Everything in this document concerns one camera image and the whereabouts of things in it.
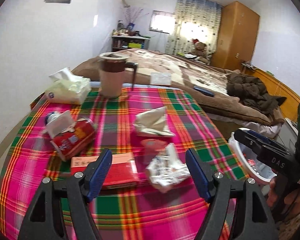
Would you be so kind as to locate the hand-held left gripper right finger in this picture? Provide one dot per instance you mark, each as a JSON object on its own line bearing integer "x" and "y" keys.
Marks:
{"x": 198, "y": 172}

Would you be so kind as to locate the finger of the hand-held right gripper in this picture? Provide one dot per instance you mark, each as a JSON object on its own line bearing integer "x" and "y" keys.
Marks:
{"x": 247, "y": 142}
{"x": 272, "y": 143}

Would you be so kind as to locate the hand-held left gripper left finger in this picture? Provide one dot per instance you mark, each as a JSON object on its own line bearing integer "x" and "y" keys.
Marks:
{"x": 100, "y": 172}

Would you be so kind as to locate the red medicine box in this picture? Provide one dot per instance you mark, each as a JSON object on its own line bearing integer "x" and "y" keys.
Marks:
{"x": 122, "y": 170}

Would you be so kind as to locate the white round trash bin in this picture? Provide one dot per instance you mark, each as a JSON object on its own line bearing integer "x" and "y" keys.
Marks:
{"x": 250, "y": 165}

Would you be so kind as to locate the white wrapper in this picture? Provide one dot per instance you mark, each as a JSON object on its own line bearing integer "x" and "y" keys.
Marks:
{"x": 167, "y": 172}

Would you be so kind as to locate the red drink can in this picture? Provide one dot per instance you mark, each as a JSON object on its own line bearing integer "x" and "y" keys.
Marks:
{"x": 77, "y": 137}

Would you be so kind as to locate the translucent pink plastic cup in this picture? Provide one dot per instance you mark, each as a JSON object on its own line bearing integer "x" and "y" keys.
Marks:
{"x": 152, "y": 147}

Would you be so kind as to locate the beige paper bag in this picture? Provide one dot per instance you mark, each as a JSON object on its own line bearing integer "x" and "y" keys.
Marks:
{"x": 152, "y": 120}

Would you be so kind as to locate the small bottle with blue cap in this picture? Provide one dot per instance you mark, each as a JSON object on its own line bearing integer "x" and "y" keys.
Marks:
{"x": 51, "y": 117}

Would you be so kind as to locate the person's right hand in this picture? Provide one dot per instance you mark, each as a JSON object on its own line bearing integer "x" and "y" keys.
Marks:
{"x": 272, "y": 192}

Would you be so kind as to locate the lavender bed sheet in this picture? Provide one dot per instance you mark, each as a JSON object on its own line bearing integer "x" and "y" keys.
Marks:
{"x": 260, "y": 128}

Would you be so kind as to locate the grey drawer nightstand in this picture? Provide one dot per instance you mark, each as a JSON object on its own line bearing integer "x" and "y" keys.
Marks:
{"x": 287, "y": 130}

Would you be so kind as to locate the dark brown jacket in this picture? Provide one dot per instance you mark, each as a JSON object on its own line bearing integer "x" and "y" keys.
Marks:
{"x": 252, "y": 92}

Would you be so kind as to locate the wooden bed headboard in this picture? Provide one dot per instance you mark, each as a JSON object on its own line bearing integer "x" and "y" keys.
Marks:
{"x": 277, "y": 85}

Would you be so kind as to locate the plaid pink green tablecloth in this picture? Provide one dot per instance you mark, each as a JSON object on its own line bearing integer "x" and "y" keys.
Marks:
{"x": 152, "y": 212}

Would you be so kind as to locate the power strip with plugs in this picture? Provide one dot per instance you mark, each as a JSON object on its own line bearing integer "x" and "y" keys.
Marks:
{"x": 247, "y": 65}

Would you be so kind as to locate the soft tissue pack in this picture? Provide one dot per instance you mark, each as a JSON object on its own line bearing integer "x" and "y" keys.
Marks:
{"x": 67, "y": 90}

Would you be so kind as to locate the beige mug with brown lid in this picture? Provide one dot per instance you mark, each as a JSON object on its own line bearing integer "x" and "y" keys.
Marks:
{"x": 110, "y": 80}

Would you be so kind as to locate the white flat packet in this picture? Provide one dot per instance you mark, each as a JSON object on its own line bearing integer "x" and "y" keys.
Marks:
{"x": 160, "y": 78}

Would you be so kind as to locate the brown teddy bear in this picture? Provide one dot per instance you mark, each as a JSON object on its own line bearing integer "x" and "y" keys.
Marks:
{"x": 199, "y": 50}

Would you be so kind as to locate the wooden wardrobe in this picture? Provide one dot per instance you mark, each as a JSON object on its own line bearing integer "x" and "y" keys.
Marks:
{"x": 235, "y": 35}

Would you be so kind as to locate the bed with brown blanket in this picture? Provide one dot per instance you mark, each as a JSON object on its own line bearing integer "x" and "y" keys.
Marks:
{"x": 165, "y": 67}

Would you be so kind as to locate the patterned window curtain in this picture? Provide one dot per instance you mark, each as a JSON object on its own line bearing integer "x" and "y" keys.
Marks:
{"x": 195, "y": 22}

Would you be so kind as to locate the cluttered shelf desk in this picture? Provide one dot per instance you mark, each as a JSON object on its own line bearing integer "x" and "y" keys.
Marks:
{"x": 130, "y": 42}

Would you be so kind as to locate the small window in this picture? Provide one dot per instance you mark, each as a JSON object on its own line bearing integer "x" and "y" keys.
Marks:
{"x": 162, "y": 22}

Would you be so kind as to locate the vase with dry branches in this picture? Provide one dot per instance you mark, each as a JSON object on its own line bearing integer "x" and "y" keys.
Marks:
{"x": 131, "y": 20}

